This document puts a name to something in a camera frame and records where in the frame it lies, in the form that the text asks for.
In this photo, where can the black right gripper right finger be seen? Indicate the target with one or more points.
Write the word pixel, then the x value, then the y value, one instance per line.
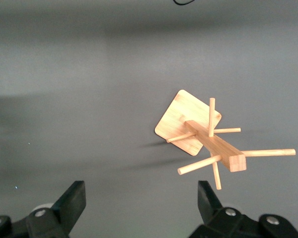
pixel 208 200

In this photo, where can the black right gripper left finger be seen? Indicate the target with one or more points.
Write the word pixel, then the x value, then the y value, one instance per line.
pixel 72 200

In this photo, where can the wooden mug tree rack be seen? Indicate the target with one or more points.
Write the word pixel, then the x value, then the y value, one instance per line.
pixel 188 124

